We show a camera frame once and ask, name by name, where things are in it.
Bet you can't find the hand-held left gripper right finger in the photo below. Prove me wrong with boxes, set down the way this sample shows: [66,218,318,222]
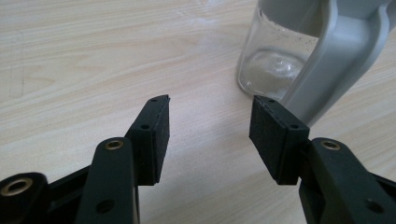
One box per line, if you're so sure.
[248,95,396,224]

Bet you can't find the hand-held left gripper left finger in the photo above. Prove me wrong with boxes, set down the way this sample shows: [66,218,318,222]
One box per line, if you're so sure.
[74,94,171,224]

